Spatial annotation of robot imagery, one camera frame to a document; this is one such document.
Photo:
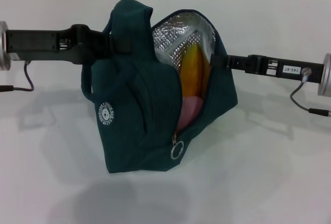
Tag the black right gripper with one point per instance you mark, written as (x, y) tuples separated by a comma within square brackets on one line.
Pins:
[(297, 70)]

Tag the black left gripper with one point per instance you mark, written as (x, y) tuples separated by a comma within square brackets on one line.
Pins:
[(46, 44)]

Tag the yellow toy banana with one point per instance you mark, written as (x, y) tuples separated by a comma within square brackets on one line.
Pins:
[(194, 74)]

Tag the pink toy peach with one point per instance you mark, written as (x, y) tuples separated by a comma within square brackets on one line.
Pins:
[(191, 110)]

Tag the dark teal lunch bag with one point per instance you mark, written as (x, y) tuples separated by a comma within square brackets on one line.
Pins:
[(144, 105)]

